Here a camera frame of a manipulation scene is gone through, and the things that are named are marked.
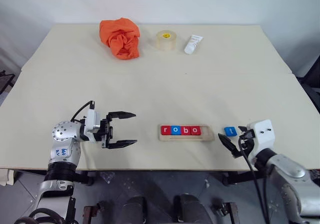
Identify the dark chair beside table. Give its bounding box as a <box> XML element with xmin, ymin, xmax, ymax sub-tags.
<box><xmin>296</xmin><ymin>58</ymin><xmax>320</xmax><ymax>113</ymax></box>

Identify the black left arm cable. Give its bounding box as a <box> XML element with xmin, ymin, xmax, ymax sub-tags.
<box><xmin>70</xmin><ymin>100</ymin><xmax>97</xmax><ymax>123</ymax></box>

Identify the wooden letter tray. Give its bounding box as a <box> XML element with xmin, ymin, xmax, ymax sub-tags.
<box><xmin>157</xmin><ymin>124</ymin><xmax>216</xmax><ymax>142</ymax></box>

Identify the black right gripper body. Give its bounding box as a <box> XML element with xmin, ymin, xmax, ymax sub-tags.
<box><xmin>237</xmin><ymin>129</ymin><xmax>256</xmax><ymax>157</ymax></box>

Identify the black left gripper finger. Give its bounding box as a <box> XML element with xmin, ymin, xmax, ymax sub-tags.
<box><xmin>107</xmin><ymin>111</ymin><xmax>137</xmax><ymax>121</ymax></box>
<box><xmin>107</xmin><ymin>139</ymin><xmax>139</xmax><ymax>150</ymax></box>

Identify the blue tile letter t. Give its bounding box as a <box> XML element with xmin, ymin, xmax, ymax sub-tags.
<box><xmin>223</xmin><ymin>126</ymin><xmax>238</xmax><ymax>137</ymax></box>

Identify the crumpled orange cloth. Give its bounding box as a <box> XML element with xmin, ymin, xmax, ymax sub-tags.
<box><xmin>99</xmin><ymin>17</ymin><xmax>141</xmax><ymax>61</ymax></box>

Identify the clear tape roll yellow core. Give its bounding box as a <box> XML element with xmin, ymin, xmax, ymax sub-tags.
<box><xmin>155</xmin><ymin>30</ymin><xmax>178</xmax><ymax>52</ymax></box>

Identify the black stand beside table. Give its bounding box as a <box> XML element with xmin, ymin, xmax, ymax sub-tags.
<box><xmin>0</xmin><ymin>70</ymin><xmax>16</xmax><ymax>95</ymax></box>

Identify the white squeeze tube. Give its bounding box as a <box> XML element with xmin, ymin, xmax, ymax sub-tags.
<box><xmin>183</xmin><ymin>34</ymin><xmax>204</xmax><ymax>55</ymax></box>

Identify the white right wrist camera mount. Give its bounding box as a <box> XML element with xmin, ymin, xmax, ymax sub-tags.
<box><xmin>245</xmin><ymin>119</ymin><xmax>276</xmax><ymax>160</ymax></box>

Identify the rusty metal bracket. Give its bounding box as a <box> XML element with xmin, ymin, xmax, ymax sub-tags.
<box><xmin>82</xmin><ymin>200</ymin><xmax>105</xmax><ymax>224</ymax></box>
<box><xmin>212</xmin><ymin>202</ymin><xmax>239</xmax><ymax>224</ymax></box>

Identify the black table frame bar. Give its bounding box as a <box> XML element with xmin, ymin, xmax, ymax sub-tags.
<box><xmin>73</xmin><ymin>171</ymin><xmax>95</xmax><ymax>186</ymax></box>
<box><xmin>222</xmin><ymin>171</ymin><xmax>266</xmax><ymax>186</ymax></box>

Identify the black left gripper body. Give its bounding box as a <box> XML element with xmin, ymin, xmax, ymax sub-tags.
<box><xmin>99</xmin><ymin>114</ymin><xmax>115</xmax><ymax>149</ymax></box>

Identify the dark rounded shape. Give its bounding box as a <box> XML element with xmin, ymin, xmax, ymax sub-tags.
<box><xmin>173</xmin><ymin>194</ymin><xmax>212</xmax><ymax>224</ymax></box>
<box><xmin>123</xmin><ymin>196</ymin><xmax>147</xmax><ymax>224</ymax></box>

